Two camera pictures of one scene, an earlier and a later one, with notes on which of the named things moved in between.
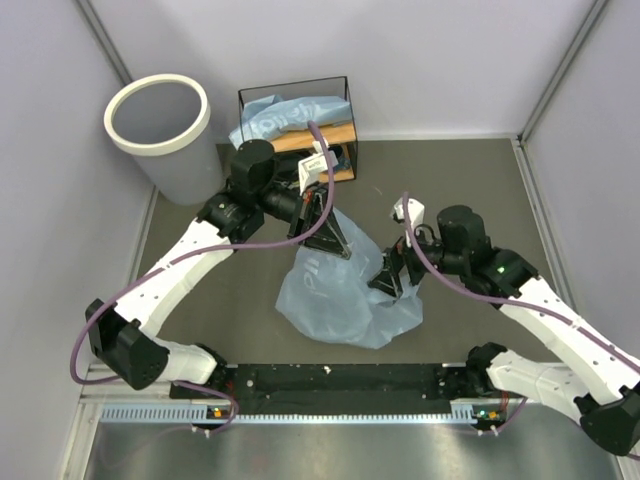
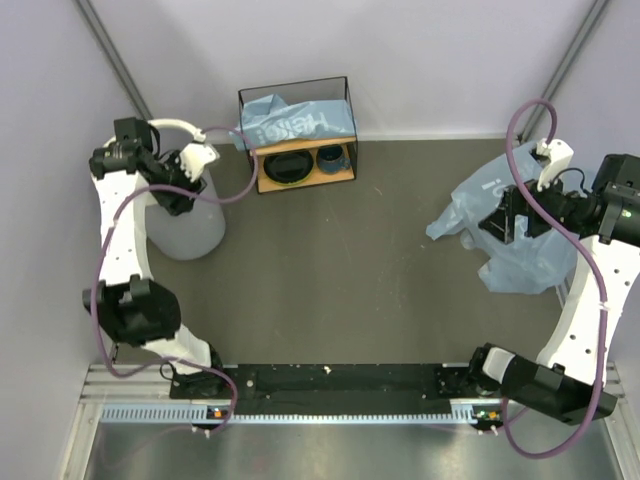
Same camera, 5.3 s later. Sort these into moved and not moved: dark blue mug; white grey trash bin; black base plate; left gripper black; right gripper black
Moved: white grey trash bin; right gripper black; left gripper black
Not moved: black base plate; dark blue mug
